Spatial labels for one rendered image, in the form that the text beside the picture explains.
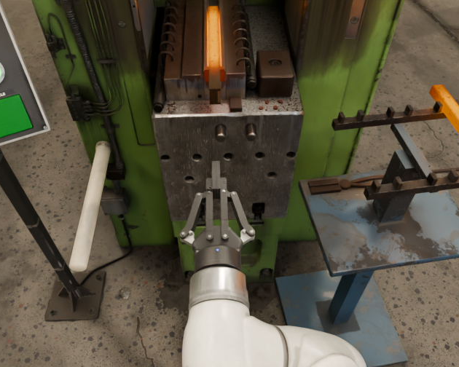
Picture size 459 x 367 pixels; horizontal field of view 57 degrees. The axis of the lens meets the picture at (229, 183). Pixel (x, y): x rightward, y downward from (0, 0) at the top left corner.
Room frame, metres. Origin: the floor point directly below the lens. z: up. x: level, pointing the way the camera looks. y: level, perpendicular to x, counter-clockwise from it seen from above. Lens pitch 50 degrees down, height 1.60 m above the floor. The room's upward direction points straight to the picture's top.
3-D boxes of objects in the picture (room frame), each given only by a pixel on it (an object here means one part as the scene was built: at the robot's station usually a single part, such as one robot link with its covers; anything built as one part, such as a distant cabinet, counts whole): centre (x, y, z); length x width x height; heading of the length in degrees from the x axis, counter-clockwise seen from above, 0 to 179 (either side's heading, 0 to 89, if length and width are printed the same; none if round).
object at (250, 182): (1.09, 0.01, 0.69); 0.56 x 0.38 x 0.45; 2
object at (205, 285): (0.29, 0.02, 1.00); 0.09 x 0.06 x 0.09; 92
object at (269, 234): (1.09, 0.01, 0.23); 0.55 x 0.37 x 0.47; 2
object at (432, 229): (0.67, -0.42, 0.68); 0.40 x 0.30 x 0.02; 99
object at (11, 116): (0.70, 0.47, 1.01); 0.07 x 0.05 x 0.07; 117
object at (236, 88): (1.08, 0.07, 0.96); 0.42 x 0.20 x 0.09; 2
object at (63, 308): (0.77, 0.62, 0.05); 0.22 x 0.22 x 0.09; 2
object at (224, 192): (0.44, 0.01, 1.00); 0.11 x 0.01 x 0.04; 1
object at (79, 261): (0.76, 0.40, 0.62); 0.44 x 0.05 x 0.05; 2
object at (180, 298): (0.82, 0.06, 0.01); 0.58 x 0.39 x 0.01; 92
